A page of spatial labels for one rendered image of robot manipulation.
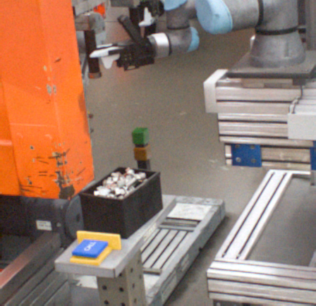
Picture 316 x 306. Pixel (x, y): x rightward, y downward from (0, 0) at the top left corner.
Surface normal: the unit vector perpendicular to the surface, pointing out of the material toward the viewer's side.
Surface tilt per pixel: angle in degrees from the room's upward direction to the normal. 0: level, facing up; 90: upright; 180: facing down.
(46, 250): 90
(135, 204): 90
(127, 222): 90
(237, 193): 0
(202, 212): 0
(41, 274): 90
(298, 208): 0
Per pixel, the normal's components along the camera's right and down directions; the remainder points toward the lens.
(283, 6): 0.31, 0.31
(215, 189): -0.10, -0.93
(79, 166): 0.92, 0.05
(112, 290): -0.37, 0.37
